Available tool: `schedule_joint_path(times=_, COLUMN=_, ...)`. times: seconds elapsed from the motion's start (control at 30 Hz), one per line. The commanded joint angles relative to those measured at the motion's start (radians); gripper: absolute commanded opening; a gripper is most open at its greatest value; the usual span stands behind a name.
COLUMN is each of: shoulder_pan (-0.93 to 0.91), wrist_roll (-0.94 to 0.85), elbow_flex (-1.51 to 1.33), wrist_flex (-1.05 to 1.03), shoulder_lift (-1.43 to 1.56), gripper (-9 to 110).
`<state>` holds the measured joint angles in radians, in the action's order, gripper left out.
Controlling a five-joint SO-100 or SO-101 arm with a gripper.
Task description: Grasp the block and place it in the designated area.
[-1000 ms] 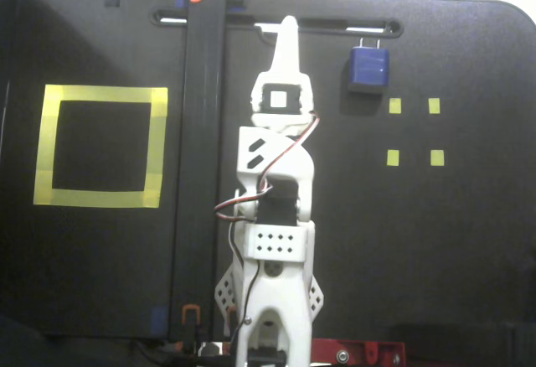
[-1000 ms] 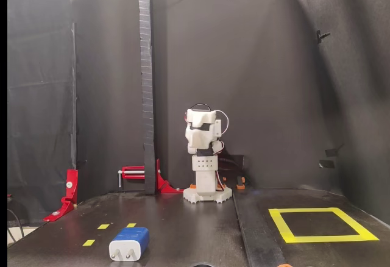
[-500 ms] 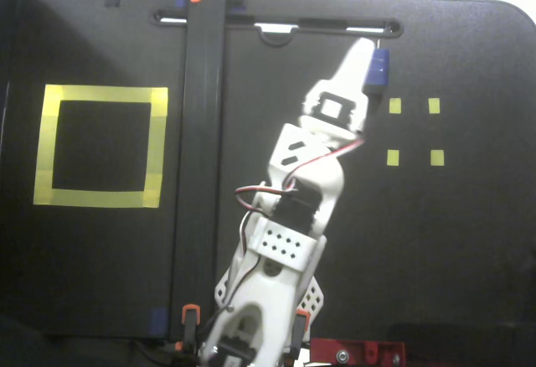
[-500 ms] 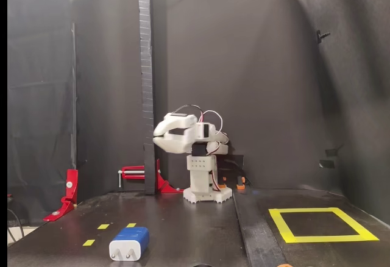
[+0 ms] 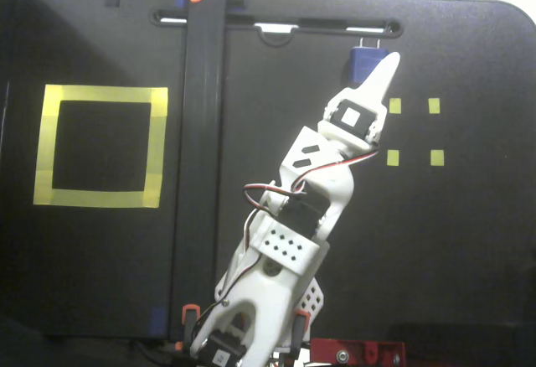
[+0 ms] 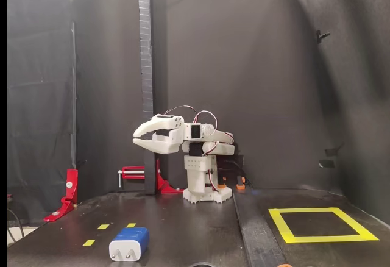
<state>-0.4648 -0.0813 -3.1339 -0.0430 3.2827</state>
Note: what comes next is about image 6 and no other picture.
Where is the black backdrop cloth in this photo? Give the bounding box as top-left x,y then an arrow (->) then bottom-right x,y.
60,0 -> 390,228

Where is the red bracket with screws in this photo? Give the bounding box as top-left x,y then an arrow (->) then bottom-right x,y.
155,158 -> 185,194

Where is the red clamp at left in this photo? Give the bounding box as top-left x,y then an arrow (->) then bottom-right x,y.
43,169 -> 79,223

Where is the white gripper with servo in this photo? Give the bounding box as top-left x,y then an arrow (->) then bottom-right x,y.
133,115 -> 191,155

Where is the red metal screw clamp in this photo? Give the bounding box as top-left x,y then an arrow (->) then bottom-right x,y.
118,165 -> 146,188

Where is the blue and white charger block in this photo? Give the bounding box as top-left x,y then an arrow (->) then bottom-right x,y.
108,226 -> 150,262

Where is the red white black servo cable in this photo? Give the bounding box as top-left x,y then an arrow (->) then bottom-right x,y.
166,105 -> 219,132

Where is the thin black cable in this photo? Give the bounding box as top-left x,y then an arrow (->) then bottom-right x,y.
7,208 -> 25,245

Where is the tape-wrapped black vertical post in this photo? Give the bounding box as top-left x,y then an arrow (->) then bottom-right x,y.
136,0 -> 157,195

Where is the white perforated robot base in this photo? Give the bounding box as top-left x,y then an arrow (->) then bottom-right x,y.
182,186 -> 233,204

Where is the dark grey curtain sheet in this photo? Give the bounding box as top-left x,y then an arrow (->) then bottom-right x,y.
7,0 -> 77,228

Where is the small black wall clip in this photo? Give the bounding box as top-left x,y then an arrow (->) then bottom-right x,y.
316,29 -> 332,44

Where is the yellow tape square outline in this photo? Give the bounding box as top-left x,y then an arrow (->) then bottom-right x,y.
268,207 -> 380,244

